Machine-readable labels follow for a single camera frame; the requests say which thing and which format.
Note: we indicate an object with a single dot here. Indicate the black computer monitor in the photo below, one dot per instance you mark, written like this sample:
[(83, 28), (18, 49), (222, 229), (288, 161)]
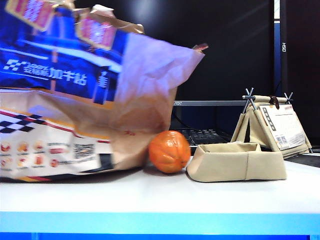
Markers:
[(225, 50)]

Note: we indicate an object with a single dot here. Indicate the black mouse pad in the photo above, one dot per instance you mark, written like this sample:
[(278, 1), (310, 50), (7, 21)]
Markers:
[(307, 160)]

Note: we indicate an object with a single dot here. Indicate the desk calendar cards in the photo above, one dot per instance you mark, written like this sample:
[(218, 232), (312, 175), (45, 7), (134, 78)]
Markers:
[(285, 122)]

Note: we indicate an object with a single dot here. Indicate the beige fabric calendar stand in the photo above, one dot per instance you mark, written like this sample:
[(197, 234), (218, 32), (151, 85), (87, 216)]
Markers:
[(260, 127)]

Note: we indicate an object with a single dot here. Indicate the beige fabric tray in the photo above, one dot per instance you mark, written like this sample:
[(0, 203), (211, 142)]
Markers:
[(225, 165)]

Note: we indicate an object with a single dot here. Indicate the black keyboard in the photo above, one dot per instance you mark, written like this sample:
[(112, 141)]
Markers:
[(205, 136)]

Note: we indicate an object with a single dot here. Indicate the printed brown paper bag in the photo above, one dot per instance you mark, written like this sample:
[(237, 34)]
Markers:
[(75, 62)]

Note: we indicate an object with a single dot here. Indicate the dark monitor with HSO label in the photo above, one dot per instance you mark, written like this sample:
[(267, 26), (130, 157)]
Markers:
[(283, 62)]

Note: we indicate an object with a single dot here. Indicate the orange fruit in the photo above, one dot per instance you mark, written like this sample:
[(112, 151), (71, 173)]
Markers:
[(170, 152)]

